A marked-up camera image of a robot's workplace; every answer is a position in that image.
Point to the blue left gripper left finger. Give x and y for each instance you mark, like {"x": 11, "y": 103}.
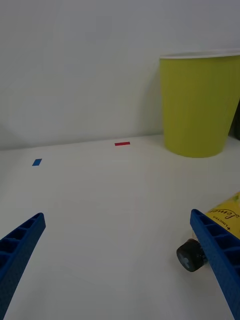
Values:
{"x": 17, "y": 252}

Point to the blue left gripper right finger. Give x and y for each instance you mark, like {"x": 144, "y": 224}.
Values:
{"x": 220, "y": 252}

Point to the yellow label bottle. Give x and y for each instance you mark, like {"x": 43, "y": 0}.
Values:
{"x": 190, "y": 255}

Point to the yellow-green plastic bin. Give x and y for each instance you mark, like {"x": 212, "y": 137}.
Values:
{"x": 197, "y": 105}

